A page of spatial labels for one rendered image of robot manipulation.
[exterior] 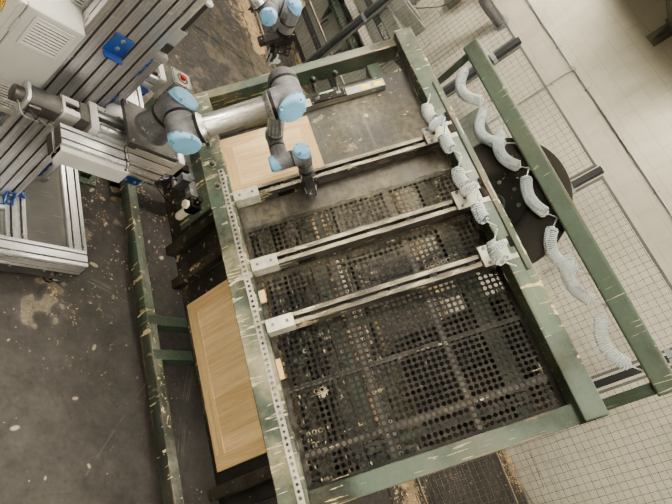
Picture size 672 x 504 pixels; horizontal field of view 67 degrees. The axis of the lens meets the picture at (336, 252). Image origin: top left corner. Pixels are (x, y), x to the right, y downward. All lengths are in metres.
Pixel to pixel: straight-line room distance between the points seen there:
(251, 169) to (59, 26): 1.14
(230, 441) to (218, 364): 0.38
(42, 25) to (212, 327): 1.59
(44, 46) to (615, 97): 6.59
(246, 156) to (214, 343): 1.00
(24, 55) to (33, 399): 1.43
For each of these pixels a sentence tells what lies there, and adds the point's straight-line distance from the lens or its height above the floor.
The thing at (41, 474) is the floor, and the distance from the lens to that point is 2.60.
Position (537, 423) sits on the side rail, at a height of 1.70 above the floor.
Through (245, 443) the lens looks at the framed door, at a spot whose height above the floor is 0.47.
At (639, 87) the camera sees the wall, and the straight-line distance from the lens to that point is 7.54.
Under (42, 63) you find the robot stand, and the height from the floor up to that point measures 1.05.
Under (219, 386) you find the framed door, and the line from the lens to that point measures 2.75.
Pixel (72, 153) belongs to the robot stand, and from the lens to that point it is 2.05.
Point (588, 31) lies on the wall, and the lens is 8.04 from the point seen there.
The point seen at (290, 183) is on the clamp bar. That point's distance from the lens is 2.57.
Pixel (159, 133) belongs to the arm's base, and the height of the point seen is 1.09.
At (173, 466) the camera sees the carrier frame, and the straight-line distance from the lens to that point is 2.71.
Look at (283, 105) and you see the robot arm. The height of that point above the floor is 1.57.
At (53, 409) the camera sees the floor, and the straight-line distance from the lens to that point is 2.69.
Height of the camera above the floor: 2.28
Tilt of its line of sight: 26 degrees down
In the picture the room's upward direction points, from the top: 59 degrees clockwise
